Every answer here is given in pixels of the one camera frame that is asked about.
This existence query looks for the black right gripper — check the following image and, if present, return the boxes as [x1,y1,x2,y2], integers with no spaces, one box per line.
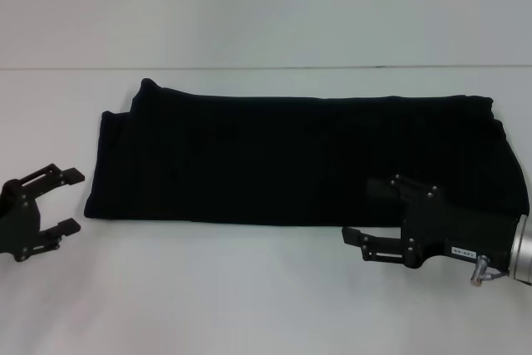
[341,174,523,271]

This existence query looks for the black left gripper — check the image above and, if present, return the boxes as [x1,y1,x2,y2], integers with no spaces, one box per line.
[0,162,86,264]

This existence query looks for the black shirt with FREE print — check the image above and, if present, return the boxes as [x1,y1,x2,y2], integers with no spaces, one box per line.
[82,77,528,228]

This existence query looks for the silver metal cable plug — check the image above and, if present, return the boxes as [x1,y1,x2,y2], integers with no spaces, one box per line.
[469,254,492,288]

